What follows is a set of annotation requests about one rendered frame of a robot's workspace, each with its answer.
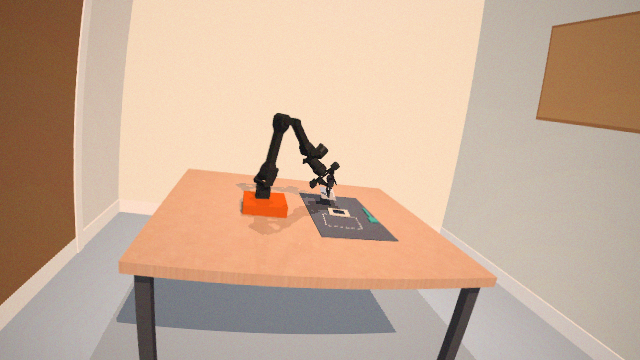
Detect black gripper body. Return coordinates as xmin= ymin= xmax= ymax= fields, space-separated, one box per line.
xmin=309 ymin=161 xmax=340 ymax=189

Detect beige rectangular tile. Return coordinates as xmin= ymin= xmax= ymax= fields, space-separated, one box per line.
xmin=328 ymin=208 xmax=350 ymax=218

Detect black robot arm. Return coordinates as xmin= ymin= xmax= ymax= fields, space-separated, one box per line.
xmin=254 ymin=113 xmax=328 ymax=199

